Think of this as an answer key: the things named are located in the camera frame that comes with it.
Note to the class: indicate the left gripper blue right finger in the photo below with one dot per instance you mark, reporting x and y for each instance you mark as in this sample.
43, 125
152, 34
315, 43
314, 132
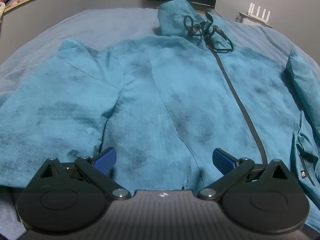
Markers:
233, 170

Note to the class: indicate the wooden window sill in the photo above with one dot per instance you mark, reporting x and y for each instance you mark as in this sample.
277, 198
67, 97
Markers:
22, 2

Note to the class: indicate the clothes pile on sill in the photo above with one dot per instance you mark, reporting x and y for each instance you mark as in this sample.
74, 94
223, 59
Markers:
5, 4

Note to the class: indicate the teal zip-up jacket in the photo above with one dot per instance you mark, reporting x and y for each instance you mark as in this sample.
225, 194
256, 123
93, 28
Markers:
160, 109

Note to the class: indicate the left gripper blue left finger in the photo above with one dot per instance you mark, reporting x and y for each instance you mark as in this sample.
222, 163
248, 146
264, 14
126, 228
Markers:
95, 171

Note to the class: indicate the white wifi router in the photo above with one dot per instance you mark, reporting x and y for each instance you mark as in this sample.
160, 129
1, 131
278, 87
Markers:
255, 11

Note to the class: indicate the light blue bed blanket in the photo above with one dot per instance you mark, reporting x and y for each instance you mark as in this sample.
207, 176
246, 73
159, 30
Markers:
75, 30

